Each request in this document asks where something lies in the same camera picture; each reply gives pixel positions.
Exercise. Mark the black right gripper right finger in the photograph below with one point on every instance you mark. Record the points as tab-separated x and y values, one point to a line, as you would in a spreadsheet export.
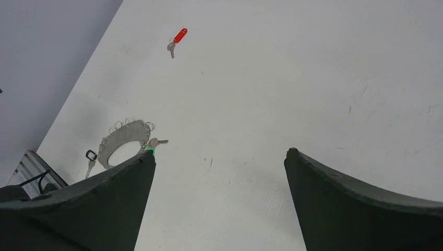
339	212

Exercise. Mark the key with green tag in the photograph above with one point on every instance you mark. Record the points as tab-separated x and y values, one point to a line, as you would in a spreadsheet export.
150	145

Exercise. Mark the aluminium frame rail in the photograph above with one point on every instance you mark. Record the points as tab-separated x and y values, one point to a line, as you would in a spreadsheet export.
35	176

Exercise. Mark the key with black tag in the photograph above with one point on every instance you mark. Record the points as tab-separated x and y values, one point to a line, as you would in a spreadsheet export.
92	157

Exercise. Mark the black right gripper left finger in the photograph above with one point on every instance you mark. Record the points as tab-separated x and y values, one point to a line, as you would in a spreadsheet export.
103	212

